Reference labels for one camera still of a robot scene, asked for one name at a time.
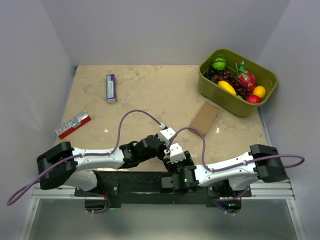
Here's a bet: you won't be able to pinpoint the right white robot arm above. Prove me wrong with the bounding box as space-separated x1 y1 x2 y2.
161 143 288 197

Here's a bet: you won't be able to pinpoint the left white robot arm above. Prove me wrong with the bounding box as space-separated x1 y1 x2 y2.
36 135 167 196

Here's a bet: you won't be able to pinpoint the brown cardboard box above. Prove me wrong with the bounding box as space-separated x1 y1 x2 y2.
189 102 220 136

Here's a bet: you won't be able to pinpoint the purple toothpaste box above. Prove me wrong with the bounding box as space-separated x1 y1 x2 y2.
106 74 117 104

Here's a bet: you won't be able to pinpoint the red white toothpaste box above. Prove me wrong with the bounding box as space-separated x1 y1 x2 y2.
54 111 92 139

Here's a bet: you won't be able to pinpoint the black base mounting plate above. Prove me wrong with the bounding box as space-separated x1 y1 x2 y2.
74 171 252 213

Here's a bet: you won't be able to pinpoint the olive green plastic bin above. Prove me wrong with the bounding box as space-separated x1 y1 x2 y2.
197 48 279 118

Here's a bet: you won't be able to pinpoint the yellow toy mango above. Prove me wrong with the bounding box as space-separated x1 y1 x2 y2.
218 80 237 96

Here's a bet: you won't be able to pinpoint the dark purple toy grapes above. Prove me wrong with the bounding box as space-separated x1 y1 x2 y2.
204 69 251 100

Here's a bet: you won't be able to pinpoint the red toy apple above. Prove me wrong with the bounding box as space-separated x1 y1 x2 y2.
246 94 261 104

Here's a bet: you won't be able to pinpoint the orange toy lemon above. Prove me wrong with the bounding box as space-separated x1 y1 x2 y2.
252 85 266 99

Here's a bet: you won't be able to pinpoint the green toy watermelon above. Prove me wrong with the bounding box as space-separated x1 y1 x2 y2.
211 57 227 71

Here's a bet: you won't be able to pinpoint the red toy dragon fruit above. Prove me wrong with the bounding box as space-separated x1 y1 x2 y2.
235 61 256 93

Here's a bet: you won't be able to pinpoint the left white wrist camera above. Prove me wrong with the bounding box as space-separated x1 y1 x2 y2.
157 127 176 146

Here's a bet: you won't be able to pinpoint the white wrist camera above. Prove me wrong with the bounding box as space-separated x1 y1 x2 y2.
164 143 186 164
157 127 176 146

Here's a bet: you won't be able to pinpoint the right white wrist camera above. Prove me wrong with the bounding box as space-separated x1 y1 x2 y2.
164 143 186 164

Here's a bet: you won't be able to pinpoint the aluminium frame rail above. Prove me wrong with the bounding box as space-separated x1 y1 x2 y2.
31 109 297 208

